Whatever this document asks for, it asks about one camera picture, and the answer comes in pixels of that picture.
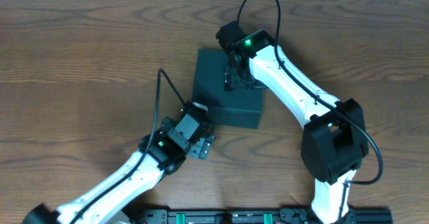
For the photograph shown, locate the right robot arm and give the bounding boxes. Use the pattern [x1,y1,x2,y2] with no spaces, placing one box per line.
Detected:
[216,27,369,223]

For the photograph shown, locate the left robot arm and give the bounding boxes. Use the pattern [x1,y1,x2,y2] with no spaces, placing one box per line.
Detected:
[22,115,214,223]

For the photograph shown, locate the dark green gift box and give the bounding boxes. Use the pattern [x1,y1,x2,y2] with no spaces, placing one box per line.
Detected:
[192,49,263,129]

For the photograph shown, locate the black mounting rail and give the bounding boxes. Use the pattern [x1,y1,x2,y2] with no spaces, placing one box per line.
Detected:
[130,208,393,224]

